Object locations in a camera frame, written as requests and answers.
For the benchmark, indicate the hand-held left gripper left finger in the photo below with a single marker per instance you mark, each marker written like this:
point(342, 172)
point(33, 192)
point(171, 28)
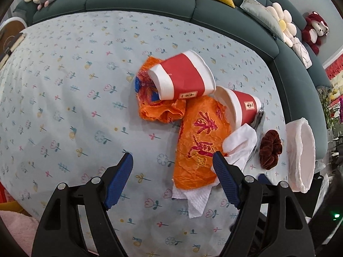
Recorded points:
point(118, 184)

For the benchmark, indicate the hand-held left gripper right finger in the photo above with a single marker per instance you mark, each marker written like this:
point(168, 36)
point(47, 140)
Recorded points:
point(225, 182)

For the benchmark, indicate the white paper towel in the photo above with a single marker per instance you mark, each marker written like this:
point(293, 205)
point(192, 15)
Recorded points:
point(195, 200)

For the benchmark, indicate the white tissue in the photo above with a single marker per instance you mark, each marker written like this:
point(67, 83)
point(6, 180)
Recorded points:
point(239, 144)

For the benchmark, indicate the orange bag with red print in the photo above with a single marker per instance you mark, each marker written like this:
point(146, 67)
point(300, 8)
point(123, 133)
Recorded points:
point(199, 142)

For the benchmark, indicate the brown velvet scrunchie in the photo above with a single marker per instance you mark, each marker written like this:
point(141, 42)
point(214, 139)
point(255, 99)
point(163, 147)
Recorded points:
point(270, 150)

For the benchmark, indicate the bin with white liner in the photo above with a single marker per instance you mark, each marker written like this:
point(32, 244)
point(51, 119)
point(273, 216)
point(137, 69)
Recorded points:
point(301, 152)

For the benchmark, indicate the grey wrapper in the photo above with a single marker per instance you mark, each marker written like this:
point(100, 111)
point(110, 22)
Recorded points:
point(258, 120)

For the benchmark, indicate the red white paper cup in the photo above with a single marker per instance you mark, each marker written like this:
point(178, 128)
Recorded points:
point(245, 104)
point(185, 77)

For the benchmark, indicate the orange blue plastic bag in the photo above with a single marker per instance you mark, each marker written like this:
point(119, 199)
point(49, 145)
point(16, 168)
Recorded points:
point(152, 104)

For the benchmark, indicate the purple orchid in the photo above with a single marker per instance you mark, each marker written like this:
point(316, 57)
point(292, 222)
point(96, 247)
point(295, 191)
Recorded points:
point(340, 109)

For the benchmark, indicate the green potted plants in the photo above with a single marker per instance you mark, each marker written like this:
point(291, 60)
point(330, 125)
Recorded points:
point(328, 107)

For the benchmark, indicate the pink fleece clothing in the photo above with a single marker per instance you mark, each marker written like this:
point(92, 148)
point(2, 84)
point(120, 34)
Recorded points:
point(18, 230)

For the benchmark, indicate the floral light blue tablecloth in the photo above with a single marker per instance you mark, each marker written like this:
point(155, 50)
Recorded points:
point(67, 85)

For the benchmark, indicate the folded pale pink garment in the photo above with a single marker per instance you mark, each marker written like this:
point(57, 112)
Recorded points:
point(302, 52)

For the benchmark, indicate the white flower plush pillow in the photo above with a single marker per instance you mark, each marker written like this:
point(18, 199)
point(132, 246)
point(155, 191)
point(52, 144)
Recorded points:
point(285, 24)

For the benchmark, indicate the pale green embroidered cushion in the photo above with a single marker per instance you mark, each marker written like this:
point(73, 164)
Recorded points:
point(258, 12)

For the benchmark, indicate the red teddy bear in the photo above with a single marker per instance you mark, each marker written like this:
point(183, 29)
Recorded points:
point(315, 29)

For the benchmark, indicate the teal sofa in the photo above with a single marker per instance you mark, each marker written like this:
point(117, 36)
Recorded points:
point(147, 2)

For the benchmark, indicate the round wooden side table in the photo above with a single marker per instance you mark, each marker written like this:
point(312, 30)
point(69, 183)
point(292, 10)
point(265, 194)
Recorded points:
point(12, 32)

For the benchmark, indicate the red framed wall art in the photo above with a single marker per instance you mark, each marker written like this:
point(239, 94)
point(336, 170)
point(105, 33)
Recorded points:
point(335, 72)

